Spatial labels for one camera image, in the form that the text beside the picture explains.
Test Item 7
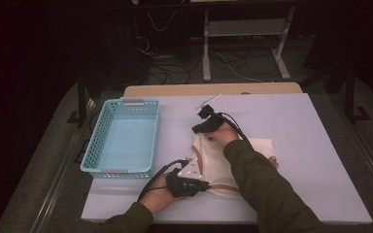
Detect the person's right hand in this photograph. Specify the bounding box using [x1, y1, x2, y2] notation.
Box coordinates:
[208, 121, 240, 147]

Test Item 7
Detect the cream baby bodysuit brown trim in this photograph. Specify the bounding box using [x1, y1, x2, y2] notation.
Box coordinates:
[190, 132, 280, 199]

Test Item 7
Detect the wooden table edge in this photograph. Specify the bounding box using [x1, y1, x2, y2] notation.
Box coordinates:
[123, 82, 303, 98]

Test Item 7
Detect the black metal stand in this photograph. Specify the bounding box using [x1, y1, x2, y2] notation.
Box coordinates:
[67, 72, 93, 127]
[344, 64, 372, 124]

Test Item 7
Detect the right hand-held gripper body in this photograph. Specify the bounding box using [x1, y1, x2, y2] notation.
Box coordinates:
[196, 93, 223, 132]

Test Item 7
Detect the person's left hand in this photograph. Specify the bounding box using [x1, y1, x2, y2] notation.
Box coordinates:
[138, 173, 183, 215]

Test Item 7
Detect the grey floor rail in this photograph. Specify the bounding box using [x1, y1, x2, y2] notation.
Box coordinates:
[28, 96, 95, 233]
[329, 93, 373, 208]

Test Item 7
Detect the light blue plastic basket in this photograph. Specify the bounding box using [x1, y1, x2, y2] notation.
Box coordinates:
[79, 98, 160, 180]

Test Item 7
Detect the white metal stand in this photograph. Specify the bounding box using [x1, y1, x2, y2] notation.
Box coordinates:
[202, 6, 296, 83]

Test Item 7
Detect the white hanging cable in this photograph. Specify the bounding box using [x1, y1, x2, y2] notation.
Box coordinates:
[147, 11, 178, 33]

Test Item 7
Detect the tangle of floor cables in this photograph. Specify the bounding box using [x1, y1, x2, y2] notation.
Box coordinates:
[135, 35, 273, 85]

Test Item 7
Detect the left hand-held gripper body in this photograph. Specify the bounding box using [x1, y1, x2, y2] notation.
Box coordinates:
[165, 157, 203, 198]

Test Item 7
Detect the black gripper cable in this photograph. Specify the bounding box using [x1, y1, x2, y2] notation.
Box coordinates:
[218, 111, 255, 151]
[136, 158, 188, 202]

